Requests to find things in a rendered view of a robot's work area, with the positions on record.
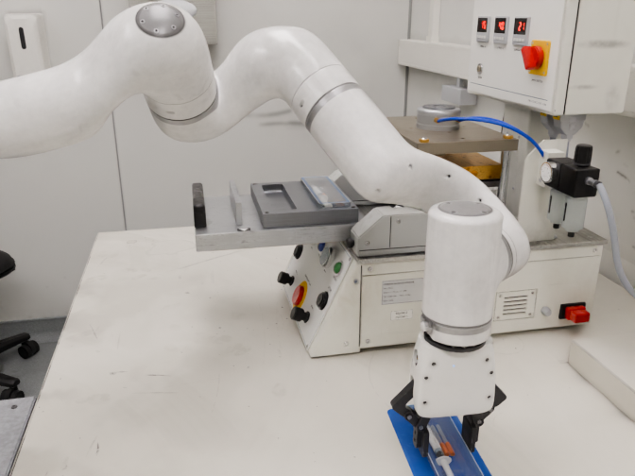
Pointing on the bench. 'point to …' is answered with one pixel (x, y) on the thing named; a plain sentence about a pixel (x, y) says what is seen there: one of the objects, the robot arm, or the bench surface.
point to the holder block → (295, 206)
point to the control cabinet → (549, 80)
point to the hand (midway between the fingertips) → (445, 436)
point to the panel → (316, 284)
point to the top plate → (454, 131)
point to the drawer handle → (198, 205)
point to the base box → (393, 293)
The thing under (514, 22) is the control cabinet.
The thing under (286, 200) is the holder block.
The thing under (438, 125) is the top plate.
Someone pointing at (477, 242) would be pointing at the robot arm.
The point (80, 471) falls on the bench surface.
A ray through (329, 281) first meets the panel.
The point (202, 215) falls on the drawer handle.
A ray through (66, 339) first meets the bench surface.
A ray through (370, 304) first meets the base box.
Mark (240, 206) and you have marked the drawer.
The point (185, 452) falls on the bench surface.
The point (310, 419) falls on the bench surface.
